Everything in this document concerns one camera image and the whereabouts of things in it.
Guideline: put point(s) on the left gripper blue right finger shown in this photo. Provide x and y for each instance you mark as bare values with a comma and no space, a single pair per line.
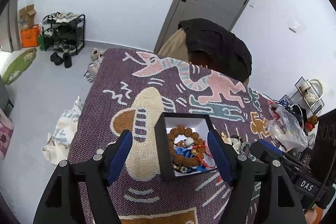
278,201

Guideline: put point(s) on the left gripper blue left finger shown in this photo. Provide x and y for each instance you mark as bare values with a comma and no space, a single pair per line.
61,201

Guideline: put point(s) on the black square jewelry box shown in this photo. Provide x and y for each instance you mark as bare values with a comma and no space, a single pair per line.
182,145

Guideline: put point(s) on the white fabric flower clip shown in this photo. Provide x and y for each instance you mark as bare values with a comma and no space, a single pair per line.
235,142

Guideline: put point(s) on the person right hand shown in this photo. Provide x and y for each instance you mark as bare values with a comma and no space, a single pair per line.
314,215

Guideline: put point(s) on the patterned tote bag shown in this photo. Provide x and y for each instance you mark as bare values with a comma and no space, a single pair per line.
58,142

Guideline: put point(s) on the brown plush toy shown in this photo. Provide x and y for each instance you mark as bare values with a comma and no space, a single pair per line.
311,123

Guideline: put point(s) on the clear plastic bag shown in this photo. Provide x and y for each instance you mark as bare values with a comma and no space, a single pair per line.
287,131

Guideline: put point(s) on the cream handbag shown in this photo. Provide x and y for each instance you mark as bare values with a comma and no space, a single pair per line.
310,94

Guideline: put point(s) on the black slippers pair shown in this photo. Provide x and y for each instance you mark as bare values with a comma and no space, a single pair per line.
66,60

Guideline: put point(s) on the green oval floor mat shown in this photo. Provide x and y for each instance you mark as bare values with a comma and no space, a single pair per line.
19,65

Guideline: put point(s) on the black jacket on chair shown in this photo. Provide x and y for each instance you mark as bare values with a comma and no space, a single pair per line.
193,26

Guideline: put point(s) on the black shoe rack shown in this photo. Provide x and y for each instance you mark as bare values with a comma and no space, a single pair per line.
62,32

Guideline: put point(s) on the orange box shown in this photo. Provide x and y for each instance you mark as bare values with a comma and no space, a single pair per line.
29,37

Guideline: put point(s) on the brown cardboard box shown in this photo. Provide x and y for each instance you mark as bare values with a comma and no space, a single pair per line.
26,17

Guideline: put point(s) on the black wire wall basket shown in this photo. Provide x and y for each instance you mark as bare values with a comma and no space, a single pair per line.
315,109

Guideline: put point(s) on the white wall switch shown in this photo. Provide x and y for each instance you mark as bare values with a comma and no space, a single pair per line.
294,27

